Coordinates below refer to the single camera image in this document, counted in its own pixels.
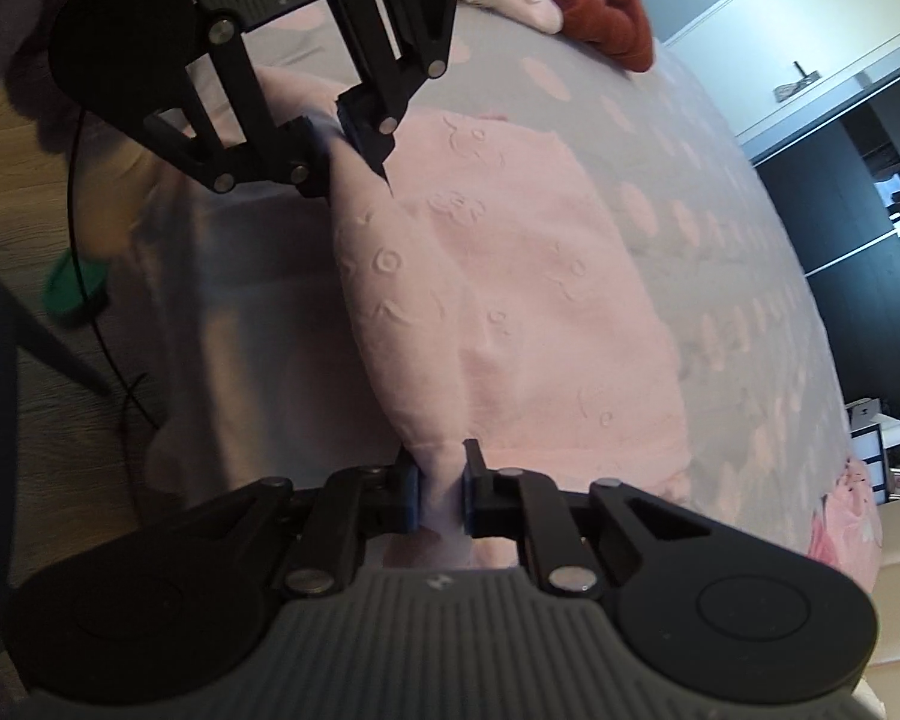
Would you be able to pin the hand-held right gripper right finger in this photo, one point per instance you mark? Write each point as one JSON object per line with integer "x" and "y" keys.
{"x": 469, "y": 506}

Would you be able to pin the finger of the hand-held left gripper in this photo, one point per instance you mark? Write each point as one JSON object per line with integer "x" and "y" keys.
{"x": 311, "y": 157}
{"x": 360, "y": 131}

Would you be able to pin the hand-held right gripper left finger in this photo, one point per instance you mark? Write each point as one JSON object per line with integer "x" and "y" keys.
{"x": 414, "y": 499}

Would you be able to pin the pink buttoned pajama top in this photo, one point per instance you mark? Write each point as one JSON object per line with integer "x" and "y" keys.
{"x": 532, "y": 277}

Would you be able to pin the green object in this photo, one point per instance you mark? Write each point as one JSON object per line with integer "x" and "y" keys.
{"x": 75, "y": 289}

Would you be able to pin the grey pink-dotted bed cover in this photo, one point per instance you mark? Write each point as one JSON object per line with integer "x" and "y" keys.
{"x": 682, "y": 165}

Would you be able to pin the white nightstand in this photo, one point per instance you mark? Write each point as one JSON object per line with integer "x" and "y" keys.
{"x": 881, "y": 435}

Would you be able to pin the grey door hanger tag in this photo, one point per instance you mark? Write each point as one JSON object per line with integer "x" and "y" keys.
{"x": 795, "y": 90}

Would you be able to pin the white door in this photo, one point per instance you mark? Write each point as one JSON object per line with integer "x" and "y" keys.
{"x": 795, "y": 7}

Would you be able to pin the black wardrobe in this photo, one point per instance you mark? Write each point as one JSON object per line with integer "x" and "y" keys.
{"x": 855, "y": 240}

